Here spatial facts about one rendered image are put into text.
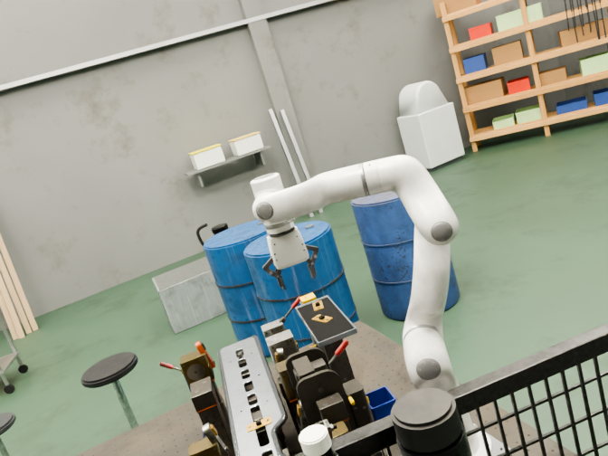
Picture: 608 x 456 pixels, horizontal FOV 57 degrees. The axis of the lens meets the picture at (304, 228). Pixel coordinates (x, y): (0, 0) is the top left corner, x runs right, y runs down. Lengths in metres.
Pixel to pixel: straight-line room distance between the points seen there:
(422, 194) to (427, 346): 0.42
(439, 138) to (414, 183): 7.99
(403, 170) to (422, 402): 0.91
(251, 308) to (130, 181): 4.55
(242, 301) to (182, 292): 1.41
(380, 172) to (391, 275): 2.91
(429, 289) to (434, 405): 0.94
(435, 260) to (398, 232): 2.64
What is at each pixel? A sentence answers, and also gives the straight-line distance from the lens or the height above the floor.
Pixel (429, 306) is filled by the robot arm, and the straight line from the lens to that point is 1.58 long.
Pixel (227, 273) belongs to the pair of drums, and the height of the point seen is 0.77.
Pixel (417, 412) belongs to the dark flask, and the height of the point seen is 1.61.
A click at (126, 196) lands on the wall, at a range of 8.60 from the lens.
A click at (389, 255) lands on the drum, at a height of 0.57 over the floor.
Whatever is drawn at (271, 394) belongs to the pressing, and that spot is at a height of 1.00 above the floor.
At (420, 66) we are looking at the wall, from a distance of 10.28.
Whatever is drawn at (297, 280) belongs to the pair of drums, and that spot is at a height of 0.76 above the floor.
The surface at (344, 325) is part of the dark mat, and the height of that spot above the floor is 1.16.
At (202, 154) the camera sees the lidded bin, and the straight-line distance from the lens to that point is 8.22.
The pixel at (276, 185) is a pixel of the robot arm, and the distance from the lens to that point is 1.50.
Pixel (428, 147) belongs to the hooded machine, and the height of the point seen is 0.41.
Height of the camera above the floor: 1.97
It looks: 14 degrees down
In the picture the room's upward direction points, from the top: 18 degrees counter-clockwise
